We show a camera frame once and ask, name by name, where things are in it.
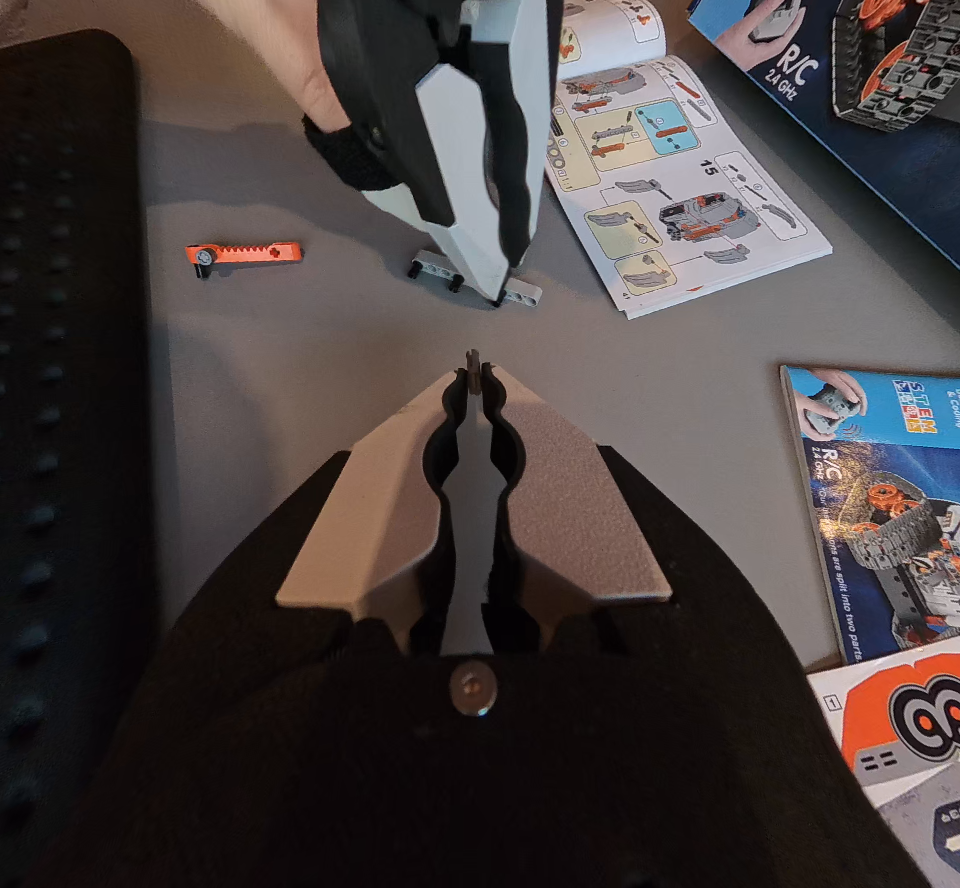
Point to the orange and grey sticker sheet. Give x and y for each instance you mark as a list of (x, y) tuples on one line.
[(900, 753)]

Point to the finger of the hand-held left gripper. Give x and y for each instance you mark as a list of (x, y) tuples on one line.
[(450, 152), (532, 77)]

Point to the small dark toy pin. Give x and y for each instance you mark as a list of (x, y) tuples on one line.
[(473, 370)]

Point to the white instruction booklet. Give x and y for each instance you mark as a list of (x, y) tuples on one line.
[(675, 175)]

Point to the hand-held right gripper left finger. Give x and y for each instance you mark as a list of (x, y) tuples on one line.
[(360, 528)]

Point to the blue cover manual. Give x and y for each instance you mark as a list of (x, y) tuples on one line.
[(885, 528)]

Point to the orange toy gear rack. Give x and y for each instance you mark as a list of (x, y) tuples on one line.
[(247, 253)]

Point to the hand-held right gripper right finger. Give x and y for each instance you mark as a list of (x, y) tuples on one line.
[(577, 528)]

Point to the grey desk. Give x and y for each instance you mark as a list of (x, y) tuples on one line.
[(300, 378)]

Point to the blue robot kit box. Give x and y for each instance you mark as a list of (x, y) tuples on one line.
[(862, 152)]

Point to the light grey toy beam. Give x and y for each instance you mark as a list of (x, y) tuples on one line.
[(435, 263)]

